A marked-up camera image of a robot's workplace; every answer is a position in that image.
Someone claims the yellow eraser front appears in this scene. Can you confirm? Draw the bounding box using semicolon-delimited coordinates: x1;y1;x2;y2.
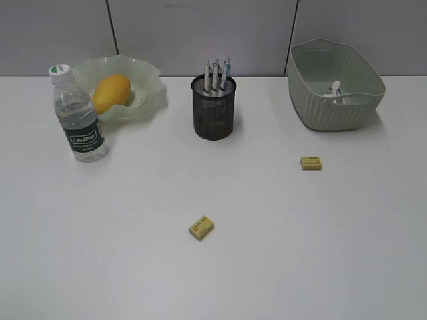
189;215;214;241

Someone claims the clear water bottle green label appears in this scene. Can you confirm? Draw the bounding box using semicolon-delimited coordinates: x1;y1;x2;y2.
49;64;108;162

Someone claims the blue grey pen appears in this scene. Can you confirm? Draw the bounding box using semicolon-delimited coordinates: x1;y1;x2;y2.
220;57;231;91

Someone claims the cream white pen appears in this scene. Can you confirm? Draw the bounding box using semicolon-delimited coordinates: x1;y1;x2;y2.
203;60;212;97

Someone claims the pale green wavy glass plate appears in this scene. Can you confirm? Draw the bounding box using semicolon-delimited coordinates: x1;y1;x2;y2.
73;55;165;123

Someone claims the grey white pen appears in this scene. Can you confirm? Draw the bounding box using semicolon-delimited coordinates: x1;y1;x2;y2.
211;57;220;97

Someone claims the light green plastic basket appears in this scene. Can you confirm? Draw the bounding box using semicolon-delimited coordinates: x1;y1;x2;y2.
288;39;386;131

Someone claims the yellow mango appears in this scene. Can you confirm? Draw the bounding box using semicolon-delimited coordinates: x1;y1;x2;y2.
92;74;131;115

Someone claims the black mesh pen holder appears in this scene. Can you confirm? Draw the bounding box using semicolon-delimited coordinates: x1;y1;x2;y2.
191;75;237;141

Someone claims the white waste paper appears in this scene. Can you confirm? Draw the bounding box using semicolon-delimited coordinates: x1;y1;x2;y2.
322;81;343;105

